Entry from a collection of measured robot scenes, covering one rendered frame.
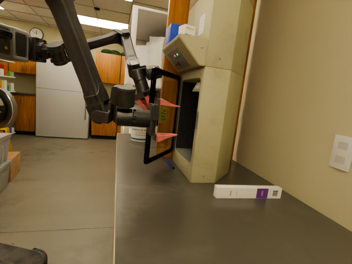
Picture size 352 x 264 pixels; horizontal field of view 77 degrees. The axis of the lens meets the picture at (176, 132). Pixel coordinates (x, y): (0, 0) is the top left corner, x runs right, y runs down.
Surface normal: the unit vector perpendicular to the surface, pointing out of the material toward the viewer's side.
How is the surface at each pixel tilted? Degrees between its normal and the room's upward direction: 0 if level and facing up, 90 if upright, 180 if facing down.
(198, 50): 90
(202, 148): 90
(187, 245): 0
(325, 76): 90
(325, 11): 90
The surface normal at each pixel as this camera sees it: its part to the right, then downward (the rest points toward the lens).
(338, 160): -0.96, -0.07
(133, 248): 0.11, -0.98
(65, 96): 0.25, 0.18
